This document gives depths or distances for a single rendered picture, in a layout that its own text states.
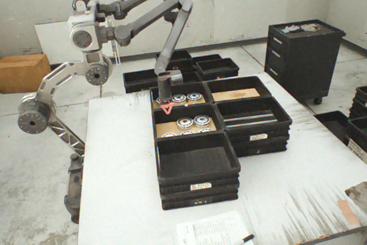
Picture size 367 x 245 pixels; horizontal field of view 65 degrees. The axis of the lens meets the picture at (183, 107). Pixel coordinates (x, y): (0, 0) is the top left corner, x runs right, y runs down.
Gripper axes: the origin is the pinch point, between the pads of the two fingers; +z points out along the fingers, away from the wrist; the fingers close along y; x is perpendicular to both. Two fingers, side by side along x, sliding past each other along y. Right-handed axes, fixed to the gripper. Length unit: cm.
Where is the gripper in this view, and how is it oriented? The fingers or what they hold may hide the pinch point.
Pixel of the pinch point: (167, 109)
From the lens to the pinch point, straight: 159.3
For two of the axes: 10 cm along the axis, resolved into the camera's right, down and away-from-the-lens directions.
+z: 0.9, 8.3, 5.5
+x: -9.8, 1.6, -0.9
